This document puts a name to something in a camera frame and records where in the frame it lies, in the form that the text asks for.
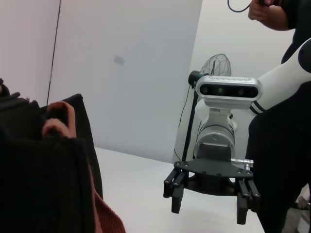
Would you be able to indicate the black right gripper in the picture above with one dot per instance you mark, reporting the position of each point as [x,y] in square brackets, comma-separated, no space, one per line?
[213,170]

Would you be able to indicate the person in black clothes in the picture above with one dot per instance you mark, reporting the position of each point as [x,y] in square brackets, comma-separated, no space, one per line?
[279,157]

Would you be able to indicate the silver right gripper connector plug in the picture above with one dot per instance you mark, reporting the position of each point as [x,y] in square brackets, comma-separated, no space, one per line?
[243,162]

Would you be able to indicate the person's bare hand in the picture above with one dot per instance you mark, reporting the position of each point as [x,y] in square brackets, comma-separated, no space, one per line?
[260,12]

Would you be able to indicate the black standing fan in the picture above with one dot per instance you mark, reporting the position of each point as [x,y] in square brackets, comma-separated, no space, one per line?
[217,65]

